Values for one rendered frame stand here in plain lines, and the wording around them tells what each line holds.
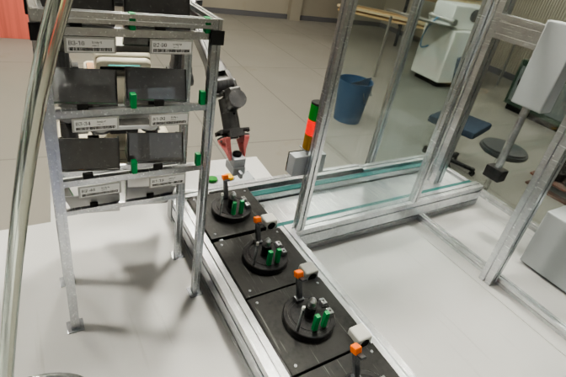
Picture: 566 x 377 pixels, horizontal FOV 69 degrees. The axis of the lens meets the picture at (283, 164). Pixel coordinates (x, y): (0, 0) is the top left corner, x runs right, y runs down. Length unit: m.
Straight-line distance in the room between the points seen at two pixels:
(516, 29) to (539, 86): 0.26
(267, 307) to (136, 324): 0.36
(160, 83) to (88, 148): 0.22
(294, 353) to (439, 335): 0.52
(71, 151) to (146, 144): 0.16
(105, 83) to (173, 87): 0.14
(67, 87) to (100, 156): 0.17
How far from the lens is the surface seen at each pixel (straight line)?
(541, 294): 1.82
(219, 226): 1.38
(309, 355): 1.09
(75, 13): 0.84
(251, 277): 1.23
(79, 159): 1.02
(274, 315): 1.15
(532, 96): 1.74
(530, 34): 1.83
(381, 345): 1.19
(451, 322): 1.49
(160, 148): 1.04
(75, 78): 0.95
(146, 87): 0.97
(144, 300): 1.31
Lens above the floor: 1.83
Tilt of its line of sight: 29 degrees down
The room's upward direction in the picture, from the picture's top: 11 degrees clockwise
